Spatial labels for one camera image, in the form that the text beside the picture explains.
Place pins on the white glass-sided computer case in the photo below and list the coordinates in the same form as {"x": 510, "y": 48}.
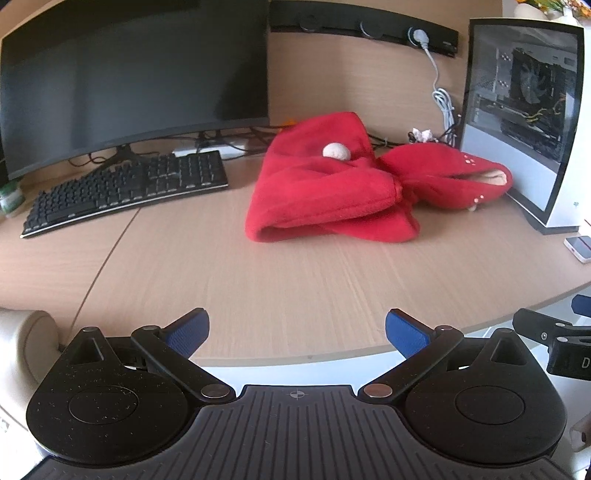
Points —
{"x": 508, "y": 161}

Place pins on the crumpled white paper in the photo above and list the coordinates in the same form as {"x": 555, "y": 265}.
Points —
{"x": 422, "y": 134}

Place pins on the green labelled small bottle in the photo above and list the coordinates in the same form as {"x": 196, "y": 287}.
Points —
{"x": 10, "y": 198}

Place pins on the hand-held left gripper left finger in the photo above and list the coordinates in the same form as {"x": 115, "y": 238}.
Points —
{"x": 189, "y": 330}

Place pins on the white smartphone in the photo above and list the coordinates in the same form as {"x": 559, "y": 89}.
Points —
{"x": 579, "y": 247}

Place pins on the black keyboard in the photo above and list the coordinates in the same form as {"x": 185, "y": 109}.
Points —
{"x": 115, "y": 194}

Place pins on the red fleece hooded garment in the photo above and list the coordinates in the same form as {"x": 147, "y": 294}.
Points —
{"x": 323, "y": 194}

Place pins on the black curved monitor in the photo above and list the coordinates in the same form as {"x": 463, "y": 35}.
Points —
{"x": 138, "y": 69}

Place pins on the flower bouquet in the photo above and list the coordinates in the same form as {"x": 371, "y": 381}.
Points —
{"x": 554, "y": 7}

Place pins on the black wall socket rail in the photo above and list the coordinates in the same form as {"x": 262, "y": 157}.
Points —
{"x": 346, "y": 23}

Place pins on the white power strip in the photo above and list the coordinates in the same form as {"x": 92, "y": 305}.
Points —
{"x": 231, "y": 148}

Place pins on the beige chair armrest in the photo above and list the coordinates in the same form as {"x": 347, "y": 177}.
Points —
{"x": 23, "y": 341}

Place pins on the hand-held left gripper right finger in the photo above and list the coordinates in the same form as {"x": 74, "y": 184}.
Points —
{"x": 406, "y": 333}

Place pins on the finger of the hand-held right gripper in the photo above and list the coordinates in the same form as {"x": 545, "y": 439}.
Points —
{"x": 582, "y": 304}
{"x": 535, "y": 325}

